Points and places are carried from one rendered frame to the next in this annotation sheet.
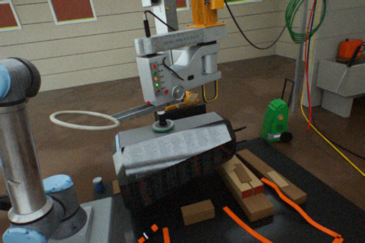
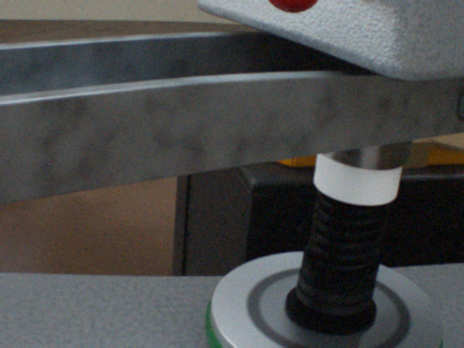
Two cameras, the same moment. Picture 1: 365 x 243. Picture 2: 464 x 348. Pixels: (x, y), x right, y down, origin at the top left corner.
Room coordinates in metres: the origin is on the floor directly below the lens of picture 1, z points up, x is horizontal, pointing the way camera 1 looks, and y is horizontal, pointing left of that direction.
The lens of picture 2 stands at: (1.52, 0.32, 1.19)
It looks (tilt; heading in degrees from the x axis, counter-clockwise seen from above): 23 degrees down; 0
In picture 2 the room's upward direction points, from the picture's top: 6 degrees clockwise
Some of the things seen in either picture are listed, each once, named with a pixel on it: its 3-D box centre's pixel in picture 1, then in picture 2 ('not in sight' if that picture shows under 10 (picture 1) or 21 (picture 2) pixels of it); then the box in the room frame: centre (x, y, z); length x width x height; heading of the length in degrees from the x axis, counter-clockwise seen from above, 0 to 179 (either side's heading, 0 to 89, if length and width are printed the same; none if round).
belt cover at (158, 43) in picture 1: (182, 40); not in sight; (2.22, -0.06, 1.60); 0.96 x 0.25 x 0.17; 127
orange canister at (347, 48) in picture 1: (353, 48); not in sight; (3.76, -2.89, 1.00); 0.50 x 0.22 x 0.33; 100
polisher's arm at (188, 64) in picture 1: (190, 72); not in sight; (2.23, -0.10, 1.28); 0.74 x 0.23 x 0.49; 127
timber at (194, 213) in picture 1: (197, 212); not in sight; (1.61, -0.02, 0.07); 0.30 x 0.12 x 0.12; 101
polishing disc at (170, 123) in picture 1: (163, 124); (329, 314); (2.01, 0.22, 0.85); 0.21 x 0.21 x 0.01
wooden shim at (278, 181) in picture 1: (276, 179); not in sight; (1.88, -0.90, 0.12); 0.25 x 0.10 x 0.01; 13
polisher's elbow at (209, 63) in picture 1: (207, 62); not in sight; (2.40, -0.31, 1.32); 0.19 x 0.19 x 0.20
